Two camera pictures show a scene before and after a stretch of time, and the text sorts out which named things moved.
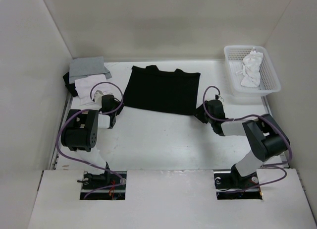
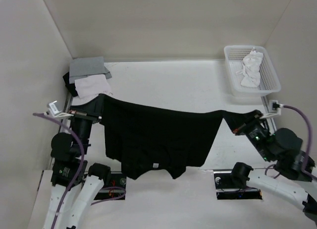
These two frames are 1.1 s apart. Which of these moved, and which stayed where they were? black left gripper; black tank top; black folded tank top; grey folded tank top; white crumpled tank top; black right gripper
Moved: black tank top; black left gripper; black right gripper
Stayed: grey folded tank top; black folded tank top; white crumpled tank top
